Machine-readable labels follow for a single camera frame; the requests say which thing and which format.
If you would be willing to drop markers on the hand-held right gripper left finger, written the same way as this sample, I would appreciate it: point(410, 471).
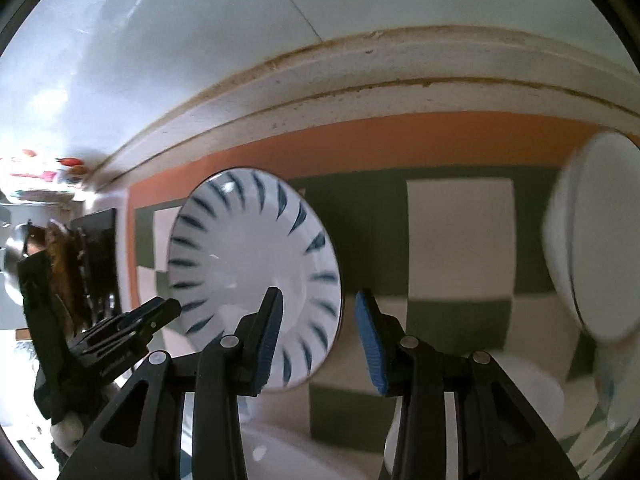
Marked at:
point(267, 345)

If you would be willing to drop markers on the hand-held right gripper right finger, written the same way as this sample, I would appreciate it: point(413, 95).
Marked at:
point(371, 347)

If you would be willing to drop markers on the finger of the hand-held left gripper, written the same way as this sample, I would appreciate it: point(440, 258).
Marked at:
point(135, 325)

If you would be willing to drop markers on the blue striped white plate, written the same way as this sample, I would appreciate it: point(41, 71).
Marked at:
point(240, 260)

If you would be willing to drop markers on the white bowl teal band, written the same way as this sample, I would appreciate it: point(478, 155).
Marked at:
point(300, 450)

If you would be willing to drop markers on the white patterned plate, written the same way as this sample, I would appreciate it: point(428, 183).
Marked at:
point(600, 240)

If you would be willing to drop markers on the dark wok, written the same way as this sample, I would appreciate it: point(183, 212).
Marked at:
point(55, 260)

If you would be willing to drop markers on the black gas stove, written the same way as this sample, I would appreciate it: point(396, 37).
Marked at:
point(97, 260)

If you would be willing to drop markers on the stainless steel steamer pot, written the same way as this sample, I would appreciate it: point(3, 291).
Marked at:
point(14, 260)

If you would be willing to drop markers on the green white checkered tablecloth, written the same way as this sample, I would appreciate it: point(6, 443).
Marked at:
point(450, 240)

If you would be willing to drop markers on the colourful wall stickers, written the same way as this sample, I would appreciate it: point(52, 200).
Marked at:
point(50, 172)

